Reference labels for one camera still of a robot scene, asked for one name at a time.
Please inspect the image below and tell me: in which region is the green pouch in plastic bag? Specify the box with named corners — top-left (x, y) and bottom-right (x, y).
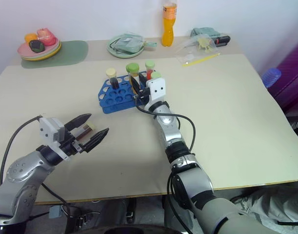
top-left (114, 33), bottom-right (158, 53)

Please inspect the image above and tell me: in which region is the dark glossy rounded shape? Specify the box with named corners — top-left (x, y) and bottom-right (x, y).
top-left (99, 224), bottom-right (169, 234)

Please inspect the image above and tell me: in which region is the yellow plate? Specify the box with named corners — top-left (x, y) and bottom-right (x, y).
top-left (20, 45), bottom-right (62, 61)

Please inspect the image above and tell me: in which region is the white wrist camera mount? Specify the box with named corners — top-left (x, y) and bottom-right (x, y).
top-left (39, 117), bottom-right (72, 161)
top-left (145, 78), bottom-right (167, 109)

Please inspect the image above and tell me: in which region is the grey crumpled cloth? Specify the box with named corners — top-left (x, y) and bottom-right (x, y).
top-left (230, 180), bottom-right (298, 234)

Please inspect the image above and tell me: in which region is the orange soda bottle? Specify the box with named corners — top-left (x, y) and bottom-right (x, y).
top-left (161, 0), bottom-right (177, 47)

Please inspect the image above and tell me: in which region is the pink plate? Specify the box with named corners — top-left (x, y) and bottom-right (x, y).
top-left (17, 40), bottom-right (60, 57)

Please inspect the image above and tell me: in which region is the black cable under table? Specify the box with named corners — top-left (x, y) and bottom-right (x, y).
top-left (40, 183), bottom-right (100, 220)

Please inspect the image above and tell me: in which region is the purple shiny object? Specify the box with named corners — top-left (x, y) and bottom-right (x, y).
top-left (268, 41), bottom-right (298, 113)

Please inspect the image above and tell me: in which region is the cream-capped dark red test tube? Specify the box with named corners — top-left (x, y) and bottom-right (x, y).
top-left (75, 122), bottom-right (96, 141)

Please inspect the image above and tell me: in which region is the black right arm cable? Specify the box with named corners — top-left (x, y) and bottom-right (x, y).
top-left (135, 96), bottom-right (197, 234)

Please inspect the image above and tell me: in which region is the dark green toy fruit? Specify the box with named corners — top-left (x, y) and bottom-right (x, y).
top-left (28, 39), bottom-right (46, 54)

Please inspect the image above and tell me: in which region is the blue test tube rack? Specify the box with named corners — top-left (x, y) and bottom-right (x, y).
top-left (98, 70), bottom-right (156, 115)

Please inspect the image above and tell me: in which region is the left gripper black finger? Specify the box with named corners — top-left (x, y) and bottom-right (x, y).
top-left (64, 113), bottom-right (92, 132)
top-left (82, 127), bottom-right (110, 154)

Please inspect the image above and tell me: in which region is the black bent metal tool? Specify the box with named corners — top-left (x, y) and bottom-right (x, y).
top-left (109, 36), bottom-right (122, 53)

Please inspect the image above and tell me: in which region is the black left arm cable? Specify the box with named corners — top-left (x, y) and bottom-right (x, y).
top-left (0, 116), bottom-right (41, 186)

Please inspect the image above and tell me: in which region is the black and red device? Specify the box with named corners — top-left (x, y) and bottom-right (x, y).
top-left (213, 35), bottom-right (231, 47)

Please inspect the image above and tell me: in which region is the green folded cloth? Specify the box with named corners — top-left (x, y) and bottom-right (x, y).
top-left (190, 27), bottom-right (220, 39)

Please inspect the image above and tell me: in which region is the grey small box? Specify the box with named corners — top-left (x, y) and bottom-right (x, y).
top-left (48, 205), bottom-right (63, 219)

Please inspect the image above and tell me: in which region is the orange toy fruit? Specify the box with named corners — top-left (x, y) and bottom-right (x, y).
top-left (24, 33), bottom-right (39, 43)

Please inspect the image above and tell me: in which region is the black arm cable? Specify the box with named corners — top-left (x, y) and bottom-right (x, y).
top-left (135, 96), bottom-right (197, 234)
top-left (0, 116), bottom-right (41, 186)

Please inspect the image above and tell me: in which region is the stack of coloured plates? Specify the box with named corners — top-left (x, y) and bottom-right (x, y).
top-left (21, 40), bottom-right (61, 59)

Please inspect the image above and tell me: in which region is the black table leg foot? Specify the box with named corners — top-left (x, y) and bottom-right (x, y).
top-left (125, 198), bottom-right (137, 224)

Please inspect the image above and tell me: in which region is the plastic bag with yellow pieces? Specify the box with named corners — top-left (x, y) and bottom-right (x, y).
top-left (178, 34), bottom-right (221, 53)

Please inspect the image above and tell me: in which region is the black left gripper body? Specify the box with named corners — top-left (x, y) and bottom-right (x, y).
top-left (59, 131), bottom-right (91, 157)

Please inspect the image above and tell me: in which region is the green placemat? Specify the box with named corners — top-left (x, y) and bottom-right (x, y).
top-left (21, 40), bottom-right (89, 69)

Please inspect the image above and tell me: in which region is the pale green plate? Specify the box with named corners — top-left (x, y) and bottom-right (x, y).
top-left (106, 34), bottom-right (147, 59)

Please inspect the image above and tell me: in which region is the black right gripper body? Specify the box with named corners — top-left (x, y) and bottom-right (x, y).
top-left (135, 85), bottom-right (151, 103)

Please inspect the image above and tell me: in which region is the light-green-capped orange test tube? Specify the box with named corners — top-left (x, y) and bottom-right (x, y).
top-left (145, 60), bottom-right (156, 80)

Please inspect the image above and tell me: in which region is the blue ribbed cap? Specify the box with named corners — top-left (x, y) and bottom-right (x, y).
top-left (261, 67), bottom-right (282, 89)

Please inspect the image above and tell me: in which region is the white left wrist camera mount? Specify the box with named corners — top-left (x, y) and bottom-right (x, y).
top-left (39, 117), bottom-right (72, 161)

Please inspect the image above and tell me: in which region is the yellow thin stick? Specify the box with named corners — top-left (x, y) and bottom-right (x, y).
top-left (182, 53), bottom-right (221, 67)

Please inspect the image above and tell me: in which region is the pink toy peach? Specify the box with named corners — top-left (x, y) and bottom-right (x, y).
top-left (36, 28), bottom-right (57, 47)

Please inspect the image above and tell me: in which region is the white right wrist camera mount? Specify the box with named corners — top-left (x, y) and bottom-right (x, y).
top-left (145, 78), bottom-right (167, 109)

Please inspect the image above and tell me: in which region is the green-capped yellow test tube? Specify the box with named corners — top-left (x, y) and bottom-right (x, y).
top-left (125, 62), bottom-right (140, 95)

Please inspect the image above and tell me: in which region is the yellow-capped dark red test tube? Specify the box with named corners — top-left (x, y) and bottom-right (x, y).
top-left (105, 68), bottom-right (120, 90)

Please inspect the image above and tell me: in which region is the small clear plastic bag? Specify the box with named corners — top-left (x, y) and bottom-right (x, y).
top-left (177, 52), bottom-right (196, 65)

